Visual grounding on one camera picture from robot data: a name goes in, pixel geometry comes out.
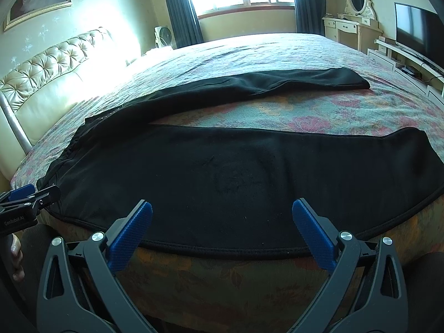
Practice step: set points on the person's left hand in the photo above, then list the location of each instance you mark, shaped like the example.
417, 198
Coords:
18, 273

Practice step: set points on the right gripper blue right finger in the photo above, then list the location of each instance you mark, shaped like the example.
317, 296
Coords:
380, 303

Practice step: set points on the black flat screen television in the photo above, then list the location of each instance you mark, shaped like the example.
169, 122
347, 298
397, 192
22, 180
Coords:
420, 31

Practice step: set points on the floral bedspread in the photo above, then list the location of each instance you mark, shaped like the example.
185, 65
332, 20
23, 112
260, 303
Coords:
252, 294

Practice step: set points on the right dark blue curtain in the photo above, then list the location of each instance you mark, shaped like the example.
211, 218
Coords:
309, 16

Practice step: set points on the black pants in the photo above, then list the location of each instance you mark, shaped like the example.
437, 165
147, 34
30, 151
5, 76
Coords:
229, 191

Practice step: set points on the cream vanity dressing table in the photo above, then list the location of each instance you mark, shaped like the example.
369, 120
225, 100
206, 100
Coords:
359, 33

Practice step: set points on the white TV stand cabinet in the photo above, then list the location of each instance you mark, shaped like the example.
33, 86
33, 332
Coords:
395, 56

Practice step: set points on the dark blue curtain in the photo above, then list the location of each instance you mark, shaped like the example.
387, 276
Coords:
184, 22
309, 16

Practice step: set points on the white floor fan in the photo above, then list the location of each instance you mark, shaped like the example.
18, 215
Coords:
163, 36

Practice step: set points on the left dark blue curtain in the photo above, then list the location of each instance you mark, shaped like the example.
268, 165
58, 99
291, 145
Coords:
184, 22

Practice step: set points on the cream tufted leather headboard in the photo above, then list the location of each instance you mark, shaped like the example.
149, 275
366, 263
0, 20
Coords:
37, 93

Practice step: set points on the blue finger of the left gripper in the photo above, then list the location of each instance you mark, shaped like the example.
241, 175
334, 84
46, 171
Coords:
46, 197
21, 192

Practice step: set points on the black set-top box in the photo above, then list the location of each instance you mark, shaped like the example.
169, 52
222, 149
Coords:
410, 70

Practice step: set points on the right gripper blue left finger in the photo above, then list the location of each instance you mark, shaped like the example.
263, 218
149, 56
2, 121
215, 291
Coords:
79, 290

